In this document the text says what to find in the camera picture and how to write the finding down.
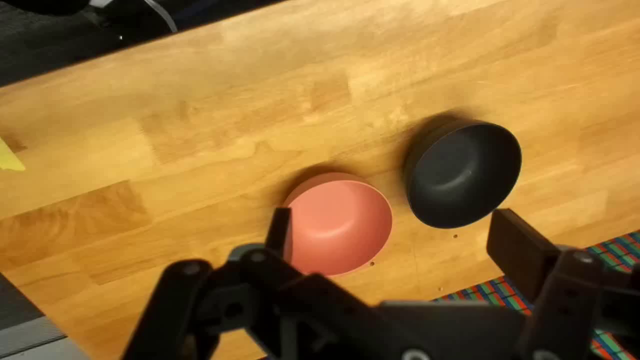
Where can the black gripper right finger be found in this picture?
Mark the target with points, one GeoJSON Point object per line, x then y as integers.
{"type": "Point", "coordinates": [572, 292]}

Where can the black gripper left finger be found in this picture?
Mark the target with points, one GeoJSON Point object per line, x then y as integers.
{"type": "Point", "coordinates": [200, 307]}

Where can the black bowl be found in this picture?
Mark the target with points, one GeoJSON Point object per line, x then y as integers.
{"type": "Point", "coordinates": [463, 175]}

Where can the pink bowl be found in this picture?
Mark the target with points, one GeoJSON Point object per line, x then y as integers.
{"type": "Point", "coordinates": [340, 223]}

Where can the colourful woven mat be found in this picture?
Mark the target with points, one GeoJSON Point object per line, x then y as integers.
{"type": "Point", "coordinates": [497, 297]}

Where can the yellow paper piece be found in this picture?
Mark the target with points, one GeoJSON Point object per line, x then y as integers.
{"type": "Point", "coordinates": [9, 160]}

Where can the grey metal frame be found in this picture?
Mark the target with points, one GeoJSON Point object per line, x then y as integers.
{"type": "Point", "coordinates": [26, 333]}

